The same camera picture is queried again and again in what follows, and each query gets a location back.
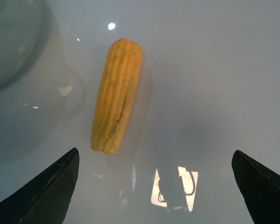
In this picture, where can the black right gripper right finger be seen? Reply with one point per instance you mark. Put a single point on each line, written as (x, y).
(260, 188)

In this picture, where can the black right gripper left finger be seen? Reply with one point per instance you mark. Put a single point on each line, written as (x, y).
(46, 198)

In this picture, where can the yellow corn cob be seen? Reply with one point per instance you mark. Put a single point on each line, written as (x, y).
(116, 95)

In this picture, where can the white electric cooking pot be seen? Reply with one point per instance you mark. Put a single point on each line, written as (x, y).
(20, 23)

